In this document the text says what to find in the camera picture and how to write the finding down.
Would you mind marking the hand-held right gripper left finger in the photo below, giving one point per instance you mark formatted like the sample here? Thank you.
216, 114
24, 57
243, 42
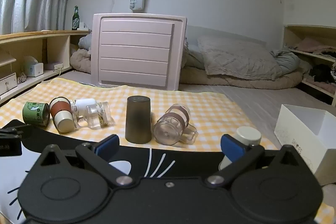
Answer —
108, 145

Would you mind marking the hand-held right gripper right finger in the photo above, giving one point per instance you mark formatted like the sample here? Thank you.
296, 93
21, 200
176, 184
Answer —
232, 148

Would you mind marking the dark translucent plastic cup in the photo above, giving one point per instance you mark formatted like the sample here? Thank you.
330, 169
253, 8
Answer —
138, 121

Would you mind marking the clear printed glass cup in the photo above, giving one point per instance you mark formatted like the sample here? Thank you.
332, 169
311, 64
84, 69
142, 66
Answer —
101, 115

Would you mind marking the green printed cup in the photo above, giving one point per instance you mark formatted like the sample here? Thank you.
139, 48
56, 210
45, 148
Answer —
35, 113

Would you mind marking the white printed cup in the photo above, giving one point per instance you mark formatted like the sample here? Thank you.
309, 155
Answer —
82, 106

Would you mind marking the red-brown and white cup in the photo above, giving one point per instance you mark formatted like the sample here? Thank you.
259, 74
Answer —
61, 115

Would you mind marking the yellow checkered blanket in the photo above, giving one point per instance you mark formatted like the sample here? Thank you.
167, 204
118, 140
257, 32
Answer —
210, 108

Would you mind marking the black cat face mat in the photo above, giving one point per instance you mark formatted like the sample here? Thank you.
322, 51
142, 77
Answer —
186, 163

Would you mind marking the small white drawer box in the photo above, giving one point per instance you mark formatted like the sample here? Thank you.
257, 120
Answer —
8, 85

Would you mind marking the beige fleece bedding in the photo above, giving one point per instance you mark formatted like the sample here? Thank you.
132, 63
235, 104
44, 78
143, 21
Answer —
236, 83

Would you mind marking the clear glass mug brown stripes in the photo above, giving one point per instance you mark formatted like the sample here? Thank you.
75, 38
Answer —
172, 123

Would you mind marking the white cardboard box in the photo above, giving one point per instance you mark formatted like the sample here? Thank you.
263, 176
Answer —
302, 140

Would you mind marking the light blue tissue container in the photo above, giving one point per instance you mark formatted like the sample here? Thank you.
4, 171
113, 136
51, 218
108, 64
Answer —
32, 67

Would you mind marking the beige quilted duvet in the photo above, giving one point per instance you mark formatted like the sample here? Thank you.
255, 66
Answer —
236, 58

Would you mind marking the pink plastic folding table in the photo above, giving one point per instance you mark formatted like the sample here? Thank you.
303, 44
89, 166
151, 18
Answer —
136, 52

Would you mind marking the grey-blue duvet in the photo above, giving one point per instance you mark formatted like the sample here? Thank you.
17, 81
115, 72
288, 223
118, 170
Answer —
286, 61

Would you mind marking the grey crumpled blanket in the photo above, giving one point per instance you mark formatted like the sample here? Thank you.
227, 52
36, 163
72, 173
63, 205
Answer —
84, 43

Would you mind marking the long wooden shelf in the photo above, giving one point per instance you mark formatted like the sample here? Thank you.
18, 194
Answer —
39, 37

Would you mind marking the black clothing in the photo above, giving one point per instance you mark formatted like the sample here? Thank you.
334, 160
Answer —
321, 73

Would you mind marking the green glass bottle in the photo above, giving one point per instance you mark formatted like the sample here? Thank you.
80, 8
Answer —
75, 20

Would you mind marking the pink clothing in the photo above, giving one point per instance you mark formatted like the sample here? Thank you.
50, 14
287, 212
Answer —
311, 45

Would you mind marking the grey curtain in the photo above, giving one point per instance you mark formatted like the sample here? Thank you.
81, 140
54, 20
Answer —
31, 11

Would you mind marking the wooden clothes shelf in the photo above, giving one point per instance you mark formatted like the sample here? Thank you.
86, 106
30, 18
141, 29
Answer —
307, 35

